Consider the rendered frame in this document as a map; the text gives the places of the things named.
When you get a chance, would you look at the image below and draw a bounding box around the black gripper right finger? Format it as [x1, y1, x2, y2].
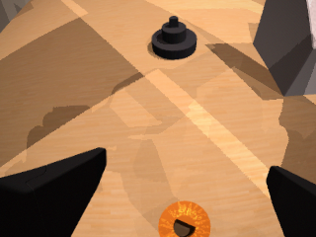
[266, 166, 316, 237]

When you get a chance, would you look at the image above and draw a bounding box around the orange knob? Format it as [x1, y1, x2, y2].
[158, 201, 210, 237]

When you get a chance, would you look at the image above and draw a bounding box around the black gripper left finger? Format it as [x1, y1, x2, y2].
[0, 147, 107, 237]

